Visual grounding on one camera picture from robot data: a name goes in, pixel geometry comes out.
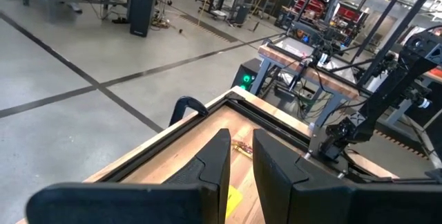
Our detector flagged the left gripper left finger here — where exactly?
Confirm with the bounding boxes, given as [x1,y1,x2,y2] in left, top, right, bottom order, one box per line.
[25,128,232,224]

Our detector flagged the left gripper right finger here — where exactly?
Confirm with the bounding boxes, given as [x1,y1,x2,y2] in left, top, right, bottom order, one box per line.
[252,129,442,224]

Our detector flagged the red crayon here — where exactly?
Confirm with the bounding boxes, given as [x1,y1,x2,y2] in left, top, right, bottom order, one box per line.
[231,140,253,151]

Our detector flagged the yellow plastic basket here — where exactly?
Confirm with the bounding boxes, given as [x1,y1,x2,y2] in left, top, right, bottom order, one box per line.
[224,184,244,220]

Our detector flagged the grey-legged wooden workstation table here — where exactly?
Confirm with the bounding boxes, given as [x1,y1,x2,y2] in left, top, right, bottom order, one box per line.
[249,40,372,130]

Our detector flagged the black computer tower green LEDs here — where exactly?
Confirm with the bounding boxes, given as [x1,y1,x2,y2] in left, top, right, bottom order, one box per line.
[230,57,265,92]

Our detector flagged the red tool cabinet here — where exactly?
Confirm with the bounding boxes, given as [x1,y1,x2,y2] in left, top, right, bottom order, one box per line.
[292,0,369,44]

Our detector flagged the distant black desks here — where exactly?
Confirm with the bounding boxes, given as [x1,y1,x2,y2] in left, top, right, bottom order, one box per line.
[195,0,282,26]

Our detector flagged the black frame clamp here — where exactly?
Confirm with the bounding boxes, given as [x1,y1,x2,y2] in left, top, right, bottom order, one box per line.
[168,95,210,128]

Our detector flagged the black upright frame post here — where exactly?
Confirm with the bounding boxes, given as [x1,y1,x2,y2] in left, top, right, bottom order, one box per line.
[349,0,417,64]
[357,0,442,88]

